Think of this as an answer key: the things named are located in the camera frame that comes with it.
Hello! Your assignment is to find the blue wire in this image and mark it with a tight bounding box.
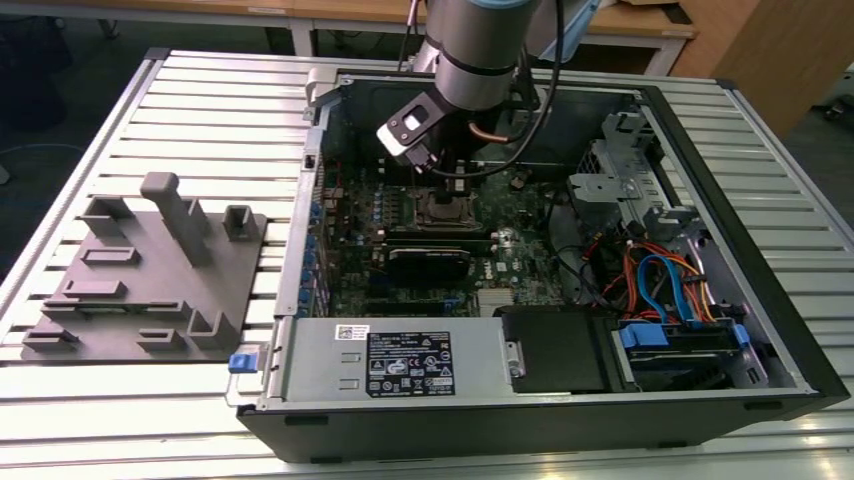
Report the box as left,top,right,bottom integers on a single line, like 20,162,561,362
636,254,695,326

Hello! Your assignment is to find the black RAM slot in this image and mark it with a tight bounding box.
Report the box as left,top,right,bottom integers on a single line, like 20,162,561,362
384,227,499,240

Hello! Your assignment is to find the wooden desk white frame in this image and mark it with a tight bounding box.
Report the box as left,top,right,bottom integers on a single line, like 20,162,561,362
0,0,298,56
292,0,699,76

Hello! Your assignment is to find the orange wire bundle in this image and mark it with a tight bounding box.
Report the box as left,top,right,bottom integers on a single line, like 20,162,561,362
603,238,719,326

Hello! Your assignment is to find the hard disk in blue carrier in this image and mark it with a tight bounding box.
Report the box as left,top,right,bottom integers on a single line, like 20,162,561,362
613,322,748,394

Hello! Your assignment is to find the black PC case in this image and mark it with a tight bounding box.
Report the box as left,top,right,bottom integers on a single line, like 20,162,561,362
233,64,852,465

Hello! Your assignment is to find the wooden cabinet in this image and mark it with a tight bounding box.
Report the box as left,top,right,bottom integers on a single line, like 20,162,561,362
672,0,854,136

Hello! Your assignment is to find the green motherboard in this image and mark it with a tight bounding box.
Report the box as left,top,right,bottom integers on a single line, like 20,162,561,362
317,164,583,319

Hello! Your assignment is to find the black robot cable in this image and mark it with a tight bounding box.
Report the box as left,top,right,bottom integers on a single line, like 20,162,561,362
425,0,568,177

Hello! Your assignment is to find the grey chair base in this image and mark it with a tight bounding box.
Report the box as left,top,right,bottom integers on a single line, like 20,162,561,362
810,67,854,124

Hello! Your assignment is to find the black graphics card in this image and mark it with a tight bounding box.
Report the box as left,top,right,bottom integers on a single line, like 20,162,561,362
384,244,473,287

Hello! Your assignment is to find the silver power supply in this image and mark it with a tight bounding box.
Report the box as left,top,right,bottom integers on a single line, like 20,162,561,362
262,315,519,401

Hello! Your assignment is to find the grey case latch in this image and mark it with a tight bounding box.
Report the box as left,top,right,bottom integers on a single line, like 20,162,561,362
302,67,343,124

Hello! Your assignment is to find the CPU socket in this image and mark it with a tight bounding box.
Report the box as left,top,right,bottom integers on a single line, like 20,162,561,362
411,185,489,232

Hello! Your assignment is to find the grey parts rack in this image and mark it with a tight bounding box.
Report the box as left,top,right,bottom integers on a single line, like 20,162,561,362
18,171,269,362

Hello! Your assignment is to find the metal disk bay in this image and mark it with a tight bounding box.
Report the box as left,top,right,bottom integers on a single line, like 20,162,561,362
565,112,708,251

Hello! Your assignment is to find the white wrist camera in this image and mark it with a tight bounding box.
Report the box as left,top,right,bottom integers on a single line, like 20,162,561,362
375,91,440,175

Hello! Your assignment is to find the silver chipset heatsink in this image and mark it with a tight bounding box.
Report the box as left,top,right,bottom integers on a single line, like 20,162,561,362
476,287,519,307

